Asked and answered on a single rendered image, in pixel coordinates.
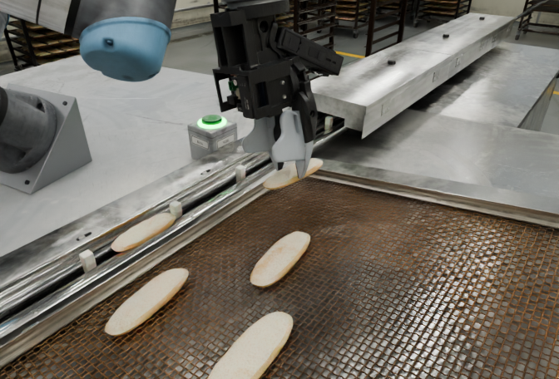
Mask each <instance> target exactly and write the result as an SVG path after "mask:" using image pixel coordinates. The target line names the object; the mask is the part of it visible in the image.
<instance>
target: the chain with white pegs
mask: <svg viewBox="0 0 559 379"><path fill-rule="evenodd" d="M546 1H548V0H543V1H541V2H540V3H538V4H537V5H535V6H533V7H531V8H529V9H527V10H526V11H525V12H523V13H521V14H519V15H518V16H516V17H515V18H516V19H515V21H516V20H517V19H518V18H520V17H522V16H524V15H525V14H527V13H529V12H530V11H531V10H533V9H535V8H536V7H539V6H540V5H542V4H543V3H545V2H546ZM342 120H344V118H343V119H342ZM342 120H340V121H342ZM340 121H338V122H336V123H334V124H333V117H332V116H327V117H325V126H324V130H322V131H320V133H322V132H324V131H326V130H327V129H329V128H330V127H332V126H334V125H336V124H338V123H339V122H340ZM320 133H318V134H316V135H315V136H317V135H319V134H320ZM270 163H272V161H270V162H269V163H268V164H270ZM268 164H265V165H263V166H261V167H260V168H259V169H257V170H255V171H253V172H251V173H250V174H249V175H247V176H245V167H244V166H243V165H238V166H237V167H235V175H236V182H235V183H233V184H232V185H230V186H227V187H226V188H224V189H223V190H221V191H220V192H218V193H216V194H214V195H212V196H211V197H209V198H208V199H205V200H204V201H202V202H200V203H199V204H197V205H196V206H194V207H192V208H190V209H188V210H187V211H186V212H184V214H186V213H188V212H190V211H191V210H193V209H194V208H196V207H198V206H199V205H201V204H203V203H205V202H206V201H207V200H209V199H211V198H213V197H215V196H216V195H218V194H220V193H221V192H223V191H225V190H227V189H229V187H231V186H233V185H235V184H237V183H238V182H240V181H242V180H243V179H245V178H246V177H248V176H250V175H252V174H254V173H255V172H256V171H258V170H260V169H262V168H264V167H265V166H267V165H268ZM170 210H171V214H173V215H175V217H176V219H178V218H180V217H181V216H182V215H184V214H183V213H182V208H181V203H179V202H178V201H174V202H172V203H170ZM176 219H175V220H176ZM117 254H119V252H116V253H114V254H112V255H111V256H110V257H109V258H108V257H107V258H105V259H103V260H102V261H101V262H99V263H96V260H95V258H94V254H93V252H91V251H90V250H89V249H88V250H86V251H84V252H82V253H80V254H79V257H80V260H81V262H82V267H83V269H84V272H82V273H80V274H78V275H77V276H75V277H74V278H73V279H70V280H68V281H66V282H65V283H63V284H61V285H60V286H58V287H56V288H54V290H52V291H50V292H48V293H46V294H44V295H42V296H41V297H40V298H38V299H36V300H34V301H33V302H32V303H29V304H28V305H26V306H24V307H23V308H20V309H19V310H17V311H16V312H14V313H12V314H10V315H9V317H5V318H4V319H2V320H1V321H0V324H1V323H2V322H5V321H6V320H8V319H9V318H10V317H13V316H15V315H16V314H18V313H20V312H21V311H23V310H24V309H26V308H28V307H30V306H32V305H33V304H34V303H36V302H38V301H40V300H41V299H43V298H45V297H46V296H48V295H50V294H51V293H54V292H55V291H57V290H58V289H59V288H62V287H63V286H65V285H67V284H68V283H70V282H71V281H73V280H75V279H76V278H79V277H80V276H82V275H83V274H85V273H87V272H89V271H90V270H92V269H94V268H95V267H97V266H98V265H100V264H102V263H104V262H106V261H107V260H108V259H110V258H112V257H114V256H115V255H117Z"/></svg>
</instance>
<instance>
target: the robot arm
mask: <svg viewBox="0 0 559 379"><path fill-rule="evenodd" d="M221 2H222V3H223V4H227V6H228V7H227V8H225V11H224V12H217V13H212V14H210V20H211V24H212V28H213V33H214V37H215V45H216V50H217V54H218V58H219V63H220V67H217V68H214V69H212V70H213V74H214V78H215V86H216V90H217V95H218V99H219V103H220V111H221V112H225V111H228V110H231V109H234V108H236V110H237V111H239V112H243V117H245V118H249V119H254V127H253V129H252V131H251V132H250V133H249V134H248V135H247V136H246V137H245V138H244V139H243V140H242V148H243V150H244V152H246V153H255V152H264V151H269V154H270V158H271V160H272V162H273V164H274V166H275V168H276V170H277V171H279V170H282V168H283V165H284V162H286V161H293V160H295V166H296V169H297V174H298V178H299V179H302V178H303V177H304V176H305V173H306V170H307V169H308V166H309V161H310V157H311V155H312V150H313V144H314V139H315V134H316V124H317V107H316V103H315V99H314V95H313V92H312V90H311V82H310V81H308V79H307V76H306V73H305V68H306V69H309V72H311V73H314V74H315V75H317V76H327V77H329V75H331V76H338V75H339V72H340V69H341V66H342V63H343V60H344V57H342V56H340V55H339V54H337V53H336V52H335V51H334V50H332V49H329V48H328V47H323V46H321V45H319V44H318V43H316V42H313V41H311V40H309V39H308V38H306V37H303V36H302V35H300V34H298V33H297V32H294V31H292V30H290V29H288V28H287V27H278V24H277V23H276V17H275V14H280V13H284V12H289V11H290V9H289V0H221ZM175 7H176V0H0V41H1V38H2V35H3V32H4V29H5V28H6V27H7V25H8V22H9V18H10V15H13V16H14V17H19V18H21V19H23V20H26V21H29V22H33V23H35V24H37V25H40V26H43V27H46V28H49V29H52V30H54V31H57V32H60V33H63V34H66V35H68V36H71V37H74V38H76V39H79V43H80V54H81V56H82V59H83V61H84V62H85V63H86V64H87V65H88V66H89V67H90V68H92V69H93V70H97V71H101V73H102V74H103V75H104V76H108V77H110V78H113V79H116V80H119V81H129V82H138V81H147V80H149V79H151V78H152V77H154V76H155V75H156V74H158V73H159V72H160V70H161V66H162V62H163V59H164V55H165V52H166V47H167V45H168V43H169V42H170V40H171V24H172V20H173V16H174V11H175ZM226 78H229V81H228V85H229V89H230V91H231V95H230V96H227V97H226V98H227V101H224V102H223V101H222V96H221V92H220V83H219V81H220V80H223V79H226ZM288 106H289V107H292V111H291V110H285V111H283V110H282V109H284V108H286V107H288ZM56 130H57V114H56V112H55V110H54V108H53V106H52V105H51V104H50V103H49V102H48V101H46V100H44V99H42V98H41V97H39V96H36V95H33V94H30V93H26V92H21V91H14V90H9V89H5V88H2V87H0V170H1V171H3V172H6V173H10V174H15V173H19V172H23V171H24V170H27V169H29V168H31V167H32V166H34V165H35V164H36V163H37V162H38V161H39V160H40V159H41V158H42V157H43V156H44V155H45V154H46V153H47V151H48V149H49V147H50V146H51V144H52V141H53V139H54V136H55V134H56Z"/></svg>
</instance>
